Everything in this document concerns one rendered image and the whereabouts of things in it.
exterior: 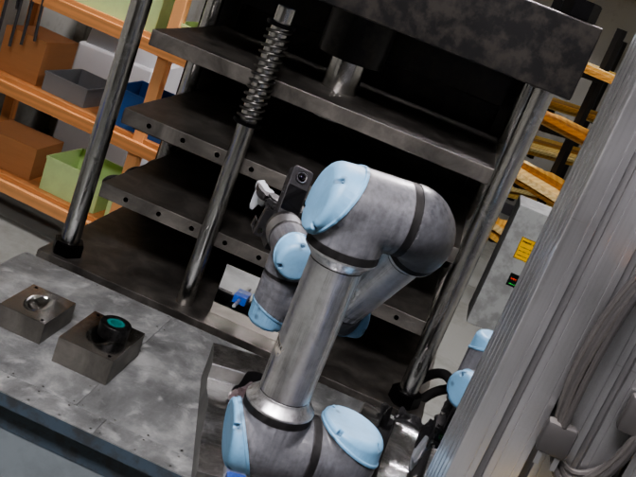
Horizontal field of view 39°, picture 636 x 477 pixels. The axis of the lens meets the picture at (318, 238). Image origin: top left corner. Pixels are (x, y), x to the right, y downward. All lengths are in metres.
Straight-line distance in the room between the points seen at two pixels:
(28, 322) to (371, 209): 1.28
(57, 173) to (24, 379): 2.84
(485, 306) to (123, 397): 1.13
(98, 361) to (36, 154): 2.91
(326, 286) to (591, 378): 0.46
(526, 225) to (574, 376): 1.70
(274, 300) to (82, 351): 0.76
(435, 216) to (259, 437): 0.44
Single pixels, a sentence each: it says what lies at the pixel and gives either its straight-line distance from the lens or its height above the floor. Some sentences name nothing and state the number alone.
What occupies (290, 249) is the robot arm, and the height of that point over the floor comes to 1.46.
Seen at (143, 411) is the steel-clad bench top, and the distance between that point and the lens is 2.22.
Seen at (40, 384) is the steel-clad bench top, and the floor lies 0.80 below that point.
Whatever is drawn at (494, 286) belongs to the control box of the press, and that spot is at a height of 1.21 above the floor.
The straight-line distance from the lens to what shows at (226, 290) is 2.81.
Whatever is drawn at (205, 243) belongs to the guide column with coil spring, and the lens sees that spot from 2.75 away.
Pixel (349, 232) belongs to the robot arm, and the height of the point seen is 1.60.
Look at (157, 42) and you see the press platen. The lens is 2.79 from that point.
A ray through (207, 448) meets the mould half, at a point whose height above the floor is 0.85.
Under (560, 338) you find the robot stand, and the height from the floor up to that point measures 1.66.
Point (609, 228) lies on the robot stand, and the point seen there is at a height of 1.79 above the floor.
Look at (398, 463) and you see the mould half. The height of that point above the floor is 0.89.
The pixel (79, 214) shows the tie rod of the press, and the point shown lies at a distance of 2.87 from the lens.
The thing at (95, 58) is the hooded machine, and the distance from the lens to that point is 5.91.
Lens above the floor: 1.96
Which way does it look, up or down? 18 degrees down
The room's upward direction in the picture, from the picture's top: 21 degrees clockwise
